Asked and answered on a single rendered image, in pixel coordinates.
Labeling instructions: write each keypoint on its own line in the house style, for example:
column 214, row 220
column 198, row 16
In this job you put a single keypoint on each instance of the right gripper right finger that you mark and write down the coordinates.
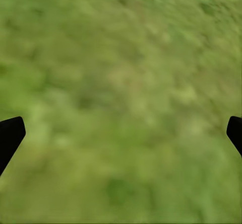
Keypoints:
column 234, row 132

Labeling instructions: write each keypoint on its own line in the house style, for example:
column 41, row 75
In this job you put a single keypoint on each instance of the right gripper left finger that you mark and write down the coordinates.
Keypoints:
column 12, row 132

